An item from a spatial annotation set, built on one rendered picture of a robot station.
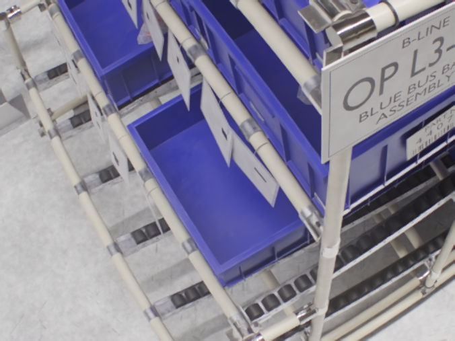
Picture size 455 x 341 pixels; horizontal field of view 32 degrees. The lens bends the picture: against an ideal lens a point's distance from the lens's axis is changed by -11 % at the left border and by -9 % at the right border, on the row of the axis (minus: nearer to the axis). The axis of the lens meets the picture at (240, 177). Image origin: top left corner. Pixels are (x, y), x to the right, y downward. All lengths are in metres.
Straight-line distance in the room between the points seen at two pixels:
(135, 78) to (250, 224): 0.41
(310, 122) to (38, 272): 1.35
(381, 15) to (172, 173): 1.01
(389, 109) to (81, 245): 1.68
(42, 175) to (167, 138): 0.96
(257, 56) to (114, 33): 0.59
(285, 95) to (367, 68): 0.58
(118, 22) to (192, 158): 0.43
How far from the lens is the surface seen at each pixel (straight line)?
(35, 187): 2.71
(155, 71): 1.88
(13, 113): 2.81
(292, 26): 1.07
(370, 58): 0.90
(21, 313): 2.57
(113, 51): 1.99
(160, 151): 1.83
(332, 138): 1.00
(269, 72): 1.51
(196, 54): 1.56
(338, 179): 1.15
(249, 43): 1.54
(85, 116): 2.25
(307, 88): 1.06
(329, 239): 1.34
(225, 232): 1.74
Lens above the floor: 2.34
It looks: 64 degrees down
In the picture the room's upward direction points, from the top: 6 degrees counter-clockwise
